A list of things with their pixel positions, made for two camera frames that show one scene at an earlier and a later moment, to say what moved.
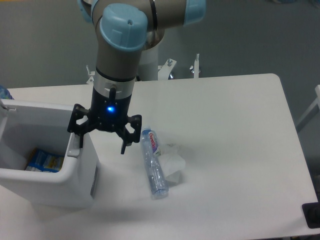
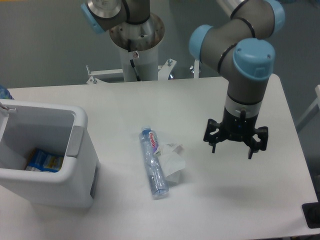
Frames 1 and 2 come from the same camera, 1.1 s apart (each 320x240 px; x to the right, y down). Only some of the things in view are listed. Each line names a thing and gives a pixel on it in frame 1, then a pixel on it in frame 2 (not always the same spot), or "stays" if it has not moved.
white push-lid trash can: x=24 y=126 stays
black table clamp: x=311 y=213 stays
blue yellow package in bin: x=42 y=161 stays
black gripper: x=108 y=114 -> x=237 y=128
